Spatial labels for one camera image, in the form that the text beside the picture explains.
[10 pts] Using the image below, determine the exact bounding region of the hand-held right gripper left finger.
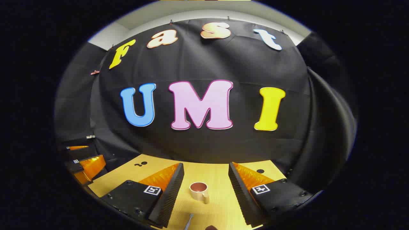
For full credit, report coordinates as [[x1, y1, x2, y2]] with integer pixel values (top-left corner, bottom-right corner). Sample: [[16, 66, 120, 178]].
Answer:
[[101, 162, 185, 228]]

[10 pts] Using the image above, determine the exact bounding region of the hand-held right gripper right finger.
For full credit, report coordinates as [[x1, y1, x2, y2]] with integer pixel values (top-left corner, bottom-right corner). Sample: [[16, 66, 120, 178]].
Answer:
[[228, 162, 316, 228]]

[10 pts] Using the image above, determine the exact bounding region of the beige cup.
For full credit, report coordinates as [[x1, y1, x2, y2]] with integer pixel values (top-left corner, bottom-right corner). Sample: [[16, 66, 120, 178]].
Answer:
[[189, 182, 210, 205]]

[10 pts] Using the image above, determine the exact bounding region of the wooden desktop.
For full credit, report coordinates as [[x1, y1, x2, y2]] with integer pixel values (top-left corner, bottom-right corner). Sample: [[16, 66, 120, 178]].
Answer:
[[88, 154, 287, 230]]

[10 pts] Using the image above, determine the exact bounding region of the black backdrop cloth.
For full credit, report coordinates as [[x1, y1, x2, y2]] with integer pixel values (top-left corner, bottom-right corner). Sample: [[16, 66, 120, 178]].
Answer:
[[54, 18, 312, 179]]

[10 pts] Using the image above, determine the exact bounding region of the dark side cloth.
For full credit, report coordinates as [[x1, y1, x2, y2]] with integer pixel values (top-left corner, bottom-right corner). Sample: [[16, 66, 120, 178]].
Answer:
[[289, 32, 358, 192]]

